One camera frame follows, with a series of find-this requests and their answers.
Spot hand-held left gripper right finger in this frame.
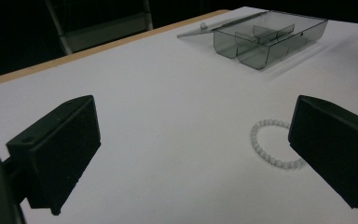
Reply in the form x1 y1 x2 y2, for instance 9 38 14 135
287 94 358 209

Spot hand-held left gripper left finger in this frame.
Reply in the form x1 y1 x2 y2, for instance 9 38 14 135
6 94 102 217

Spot white bead bracelet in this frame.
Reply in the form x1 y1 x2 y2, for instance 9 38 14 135
249 119 306 170

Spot grey metal stand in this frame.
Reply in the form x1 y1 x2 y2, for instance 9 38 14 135
45 0 154 56

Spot clear grey plastic compartment box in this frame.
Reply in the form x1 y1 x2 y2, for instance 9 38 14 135
176 9 329 71

